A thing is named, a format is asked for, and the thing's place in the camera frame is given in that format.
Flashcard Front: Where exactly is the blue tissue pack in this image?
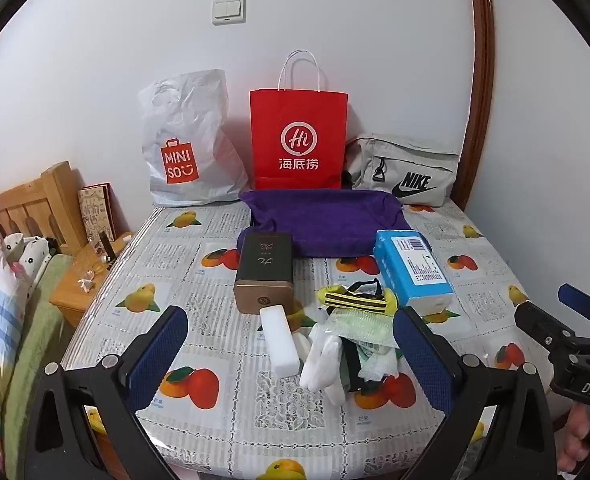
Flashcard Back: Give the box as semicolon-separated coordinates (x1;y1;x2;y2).
374;230;454;311

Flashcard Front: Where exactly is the white sock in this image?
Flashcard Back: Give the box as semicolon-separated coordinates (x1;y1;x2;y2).
290;322;348;406

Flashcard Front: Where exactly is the brown patterned book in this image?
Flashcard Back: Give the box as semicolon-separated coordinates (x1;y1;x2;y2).
78;183;118;251

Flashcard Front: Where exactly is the white plastic shopping bag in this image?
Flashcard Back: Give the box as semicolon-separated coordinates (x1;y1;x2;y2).
138;69;250;208

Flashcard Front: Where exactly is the dark tin box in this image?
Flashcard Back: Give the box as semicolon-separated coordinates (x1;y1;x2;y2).
233;232;296;316

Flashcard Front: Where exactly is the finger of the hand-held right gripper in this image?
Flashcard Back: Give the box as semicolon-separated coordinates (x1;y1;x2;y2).
558;283;590;341
514;300;576;356

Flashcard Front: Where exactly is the grey waist bag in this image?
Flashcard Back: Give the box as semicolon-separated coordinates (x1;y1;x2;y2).
344;133;460;208

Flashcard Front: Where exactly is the yellow black striped sock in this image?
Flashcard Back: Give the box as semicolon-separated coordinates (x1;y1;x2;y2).
317;278;400;317

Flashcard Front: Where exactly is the brown wooden door frame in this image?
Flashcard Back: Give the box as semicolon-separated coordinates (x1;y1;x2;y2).
450;0;496;211

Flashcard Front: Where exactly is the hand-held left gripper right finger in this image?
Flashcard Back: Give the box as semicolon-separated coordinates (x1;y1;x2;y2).
392;306;558;480

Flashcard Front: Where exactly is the small dark bottle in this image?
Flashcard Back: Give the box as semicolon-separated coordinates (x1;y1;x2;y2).
99;230;117;262

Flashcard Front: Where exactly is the white sponge block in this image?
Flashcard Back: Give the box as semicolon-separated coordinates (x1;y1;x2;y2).
259;304;300;377

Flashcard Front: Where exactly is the wooden headboard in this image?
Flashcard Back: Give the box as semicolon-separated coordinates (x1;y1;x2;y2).
0;161;88;256

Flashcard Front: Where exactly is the white wall light switch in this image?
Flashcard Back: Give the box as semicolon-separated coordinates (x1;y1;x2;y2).
212;0;247;26

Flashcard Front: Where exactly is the black watch strap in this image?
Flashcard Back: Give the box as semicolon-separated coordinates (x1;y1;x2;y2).
342;341;376;393

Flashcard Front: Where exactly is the wooden nightstand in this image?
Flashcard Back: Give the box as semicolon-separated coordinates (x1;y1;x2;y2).
49;232;136;328

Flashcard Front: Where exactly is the white black spotted plush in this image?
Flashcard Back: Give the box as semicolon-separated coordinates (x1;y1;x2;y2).
2;232;53;293

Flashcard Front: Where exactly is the red paper bag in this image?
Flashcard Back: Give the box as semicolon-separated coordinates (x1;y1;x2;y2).
249;50;348;192

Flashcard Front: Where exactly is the purple towel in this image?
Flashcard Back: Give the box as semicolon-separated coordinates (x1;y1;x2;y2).
239;189;426;260

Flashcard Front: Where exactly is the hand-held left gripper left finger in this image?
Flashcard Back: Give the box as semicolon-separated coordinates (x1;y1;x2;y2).
25;305;190;480

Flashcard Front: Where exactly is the fruit print tablecloth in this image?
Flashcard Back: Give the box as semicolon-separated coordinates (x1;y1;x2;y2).
60;199;570;480

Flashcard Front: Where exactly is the person's right hand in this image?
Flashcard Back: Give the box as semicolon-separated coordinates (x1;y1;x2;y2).
557;404;590;473

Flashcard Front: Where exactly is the light green cloth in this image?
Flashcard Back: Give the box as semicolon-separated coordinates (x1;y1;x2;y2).
325;307;396;350

